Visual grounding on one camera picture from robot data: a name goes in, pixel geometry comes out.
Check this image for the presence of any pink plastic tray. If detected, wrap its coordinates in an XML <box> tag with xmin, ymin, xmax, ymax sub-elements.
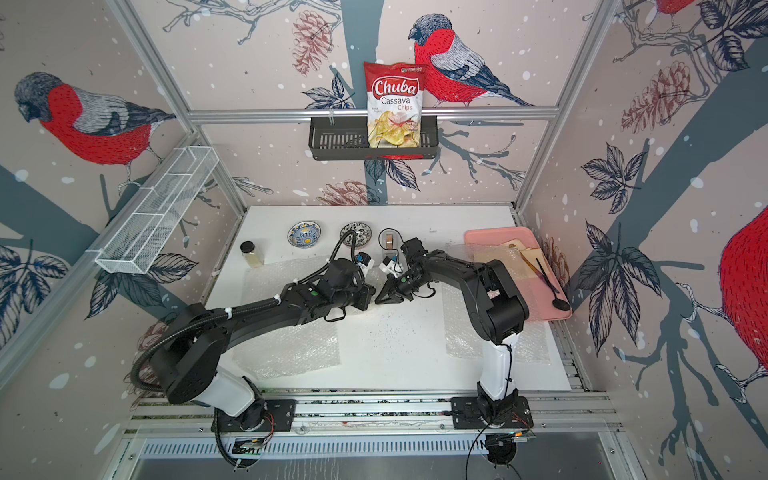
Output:
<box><xmin>464</xmin><ymin>227</ymin><xmax>573</xmax><ymax>321</ymax></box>

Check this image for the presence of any pink floral leaf bowl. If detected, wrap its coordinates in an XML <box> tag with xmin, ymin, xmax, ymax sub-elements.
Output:
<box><xmin>339</xmin><ymin>221</ymin><xmax>373</xmax><ymax>248</ymax></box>

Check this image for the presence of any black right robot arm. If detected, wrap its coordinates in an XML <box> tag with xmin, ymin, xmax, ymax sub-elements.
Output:
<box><xmin>375</xmin><ymin>250</ymin><xmax>530</xmax><ymax>423</ymax></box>

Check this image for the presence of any white mesh wall shelf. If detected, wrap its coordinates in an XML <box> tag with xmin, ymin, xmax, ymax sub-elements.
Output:
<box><xmin>95</xmin><ymin>146</ymin><xmax>219</xmax><ymax>274</ymax></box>

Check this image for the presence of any blue yellow patterned bowl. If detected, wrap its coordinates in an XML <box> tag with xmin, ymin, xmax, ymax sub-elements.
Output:
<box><xmin>287</xmin><ymin>220</ymin><xmax>322</xmax><ymax>249</ymax></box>

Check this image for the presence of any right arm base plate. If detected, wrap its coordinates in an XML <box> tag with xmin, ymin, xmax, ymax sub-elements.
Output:
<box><xmin>450</xmin><ymin>395</ymin><xmax>534</xmax><ymax>431</ymax></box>

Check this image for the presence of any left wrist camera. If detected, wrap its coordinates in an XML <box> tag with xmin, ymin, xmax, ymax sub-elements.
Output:
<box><xmin>324</xmin><ymin>252</ymin><xmax>375</xmax><ymax>288</ymax></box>

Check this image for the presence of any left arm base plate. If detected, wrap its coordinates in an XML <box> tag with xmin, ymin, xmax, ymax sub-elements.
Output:
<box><xmin>214</xmin><ymin>399</ymin><xmax>297</xmax><ymax>434</ymax></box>

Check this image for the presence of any gold spoon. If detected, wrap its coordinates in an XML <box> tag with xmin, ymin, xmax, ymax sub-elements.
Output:
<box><xmin>507</xmin><ymin>239</ymin><xmax>544</xmax><ymax>279</ymax></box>

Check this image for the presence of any red cassava chips bag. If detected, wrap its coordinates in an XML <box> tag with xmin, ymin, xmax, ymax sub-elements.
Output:
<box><xmin>364</xmin><ymin>62</ymin><xmax>426</xmax><ymax>160</ymax></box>

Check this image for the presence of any black wire wall basket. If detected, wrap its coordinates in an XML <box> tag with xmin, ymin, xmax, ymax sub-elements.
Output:
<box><xmin>308</xmin><ymin>115</ymin><xmax>440</xmax><ymax>162</ymax></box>

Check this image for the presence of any horizontal aluminium frame bar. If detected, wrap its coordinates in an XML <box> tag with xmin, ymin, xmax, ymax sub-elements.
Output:
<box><xmin>187</xmin><ymin>106</ymin><xmax>560</xmax><ymax>126</ymax></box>

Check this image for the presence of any bubble wrap sheet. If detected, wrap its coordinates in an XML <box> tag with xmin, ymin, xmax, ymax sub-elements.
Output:
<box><xmin>228</xmin><ymin>257</ymin><xmax>341</xmax><ymax>380</ymax></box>
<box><xmin>442</xmin><ymin>286</ymin><xmax>551</xmax><ymax>364</ymax></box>
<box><xmin>364</xmin><ymin>266</ymin><xmax>389</xmax><ymax>295</ymax></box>

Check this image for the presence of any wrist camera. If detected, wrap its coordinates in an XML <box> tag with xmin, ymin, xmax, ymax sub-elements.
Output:
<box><xmin>324</xmin><ymin>252</ymin><xmax>375</xmax><ymax>288</ymax></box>
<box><xmin>383</xmin><ymin>237</ymin><xmax>428</xmax><ymax>276</ymax></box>

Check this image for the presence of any glass jar black lid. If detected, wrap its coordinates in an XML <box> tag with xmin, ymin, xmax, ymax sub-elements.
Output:
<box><xmin>239</xmin><ymin>240</ymin><xmax>264</xmax><ymax>268</ymax></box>

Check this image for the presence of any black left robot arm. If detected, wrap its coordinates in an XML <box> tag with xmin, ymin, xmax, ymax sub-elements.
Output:
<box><xmin>129</xmin><ymin>280</ymin><xmax>375</xmax><ymax>418</ymax></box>

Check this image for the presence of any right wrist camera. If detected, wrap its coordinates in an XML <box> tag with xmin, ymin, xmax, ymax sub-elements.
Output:
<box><xmin>383</xmin><ymin>237</ymin><xmax>428</xmax><ymax>276</ymax></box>

